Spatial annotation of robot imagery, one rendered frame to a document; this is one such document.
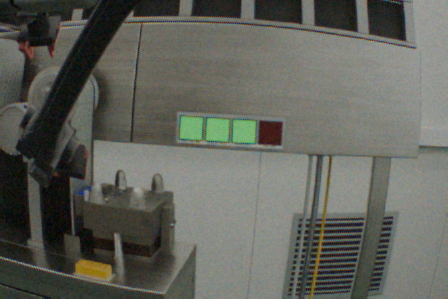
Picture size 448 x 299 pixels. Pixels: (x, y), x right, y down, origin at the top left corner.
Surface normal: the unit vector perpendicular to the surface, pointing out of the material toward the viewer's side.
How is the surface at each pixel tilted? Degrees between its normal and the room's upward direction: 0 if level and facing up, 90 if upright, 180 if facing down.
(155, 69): 90
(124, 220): 90
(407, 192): 90
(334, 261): 90
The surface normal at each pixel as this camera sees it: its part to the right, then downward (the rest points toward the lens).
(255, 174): -0.07, 0.05
